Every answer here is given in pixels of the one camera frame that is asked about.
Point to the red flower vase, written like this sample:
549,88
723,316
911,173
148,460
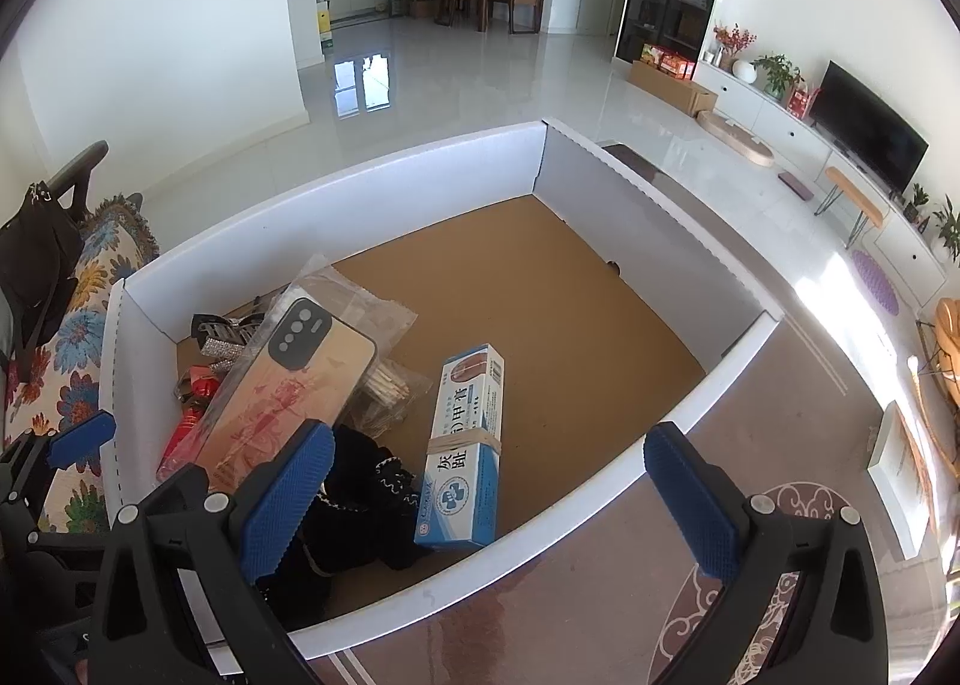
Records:
732,41

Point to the black knitted cloth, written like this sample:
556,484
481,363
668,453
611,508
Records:
365,512

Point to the potted green plant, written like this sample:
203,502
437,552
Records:
780,74
947,229

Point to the purple floor mat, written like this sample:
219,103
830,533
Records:
876,281

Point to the small dark potted plant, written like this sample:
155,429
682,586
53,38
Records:
914,207

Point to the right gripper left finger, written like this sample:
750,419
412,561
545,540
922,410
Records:
143,628

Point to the small wooden bench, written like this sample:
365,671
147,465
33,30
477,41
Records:
868,214

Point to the floral sofa cover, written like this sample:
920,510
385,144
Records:
64,386

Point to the potted green plant right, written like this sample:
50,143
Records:
947,229

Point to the blue white nail cream box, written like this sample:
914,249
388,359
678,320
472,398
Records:
459,492

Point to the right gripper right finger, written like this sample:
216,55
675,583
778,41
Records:
834,629

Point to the rhinestone hair claw clip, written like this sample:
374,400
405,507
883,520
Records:
223,339

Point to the red gift box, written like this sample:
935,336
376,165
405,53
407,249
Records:
799,101

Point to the potted green plant left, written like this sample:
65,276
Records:
780,74

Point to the phone case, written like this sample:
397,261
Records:
316,343

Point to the black television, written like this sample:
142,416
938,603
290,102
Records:
863,124

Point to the orange lounge chair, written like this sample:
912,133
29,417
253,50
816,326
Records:
943,367

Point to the red packet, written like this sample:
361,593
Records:
195,392

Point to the white tv cabinet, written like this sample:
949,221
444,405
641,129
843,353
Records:
900,250

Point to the bundle of wooden sticks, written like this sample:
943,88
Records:
385,397

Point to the black handbag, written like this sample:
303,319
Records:
40,248

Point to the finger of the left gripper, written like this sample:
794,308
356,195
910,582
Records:
81,440
55,587

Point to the brown cardboard box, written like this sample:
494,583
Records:
668,76

